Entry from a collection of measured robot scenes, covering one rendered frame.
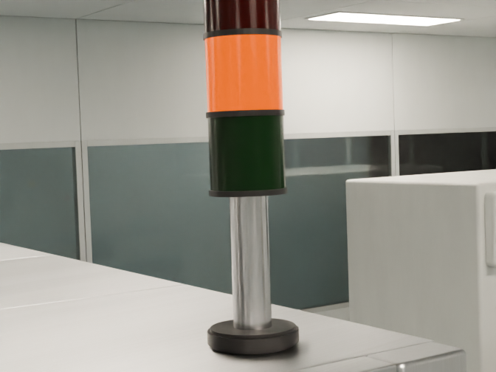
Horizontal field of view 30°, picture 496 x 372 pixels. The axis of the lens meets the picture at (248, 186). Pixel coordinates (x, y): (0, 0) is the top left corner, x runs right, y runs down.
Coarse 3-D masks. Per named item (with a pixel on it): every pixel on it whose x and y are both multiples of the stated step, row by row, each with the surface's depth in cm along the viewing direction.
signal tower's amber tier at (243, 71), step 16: (208, 48) 58; (224, 48) 57; (240, 48) 57; (256, 48) 57; (272, 48) 58; (208, 64) 58; (224, 64) 57; (240, 64) 57; (256, 64) 57; (272, 64) 58; (208, 80) 59; (224, 80) 57; (240, 80) 57; (256, 80) 57; (272, 80) 58; (208, 96) 59; (224, 96) 57; (240, 96) 57; (256, 96) 57; (272, 96) 58
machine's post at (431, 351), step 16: (384, 352) 57; (400, 352) 57; (416, 352) 57; (432, 352) 57; (448, 352) 57; (464, 352) 57; (400, 368) 54; (416, 368) 55; (432, 368) 56; (448, 368) 56; (464, 368) 57
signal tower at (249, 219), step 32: (224, 32) 57; (256, 32) 57; (224, 192) 58; (256, 192) 57; (256, 224) 59; (256, 256) 59; (256, 288) 59; (256, 320) 59; (288, 320) 62; (224, 352) 58; (256, 352) 58
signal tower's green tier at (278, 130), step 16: (208, 128) 59; (224, 128) 58; (240, 128) 57; (256, 128) 57; (272, 128) 58; (224, 144) 58; (240, 144) 57; (256, 144) 57; (272, 144) 58; (224, 160) 58; (240, 160) 57; (256, 160) 57; (272, 160) 58; (224, 176) 58; (240, 176) 57; (256, 176) 57; (272, 176) 58
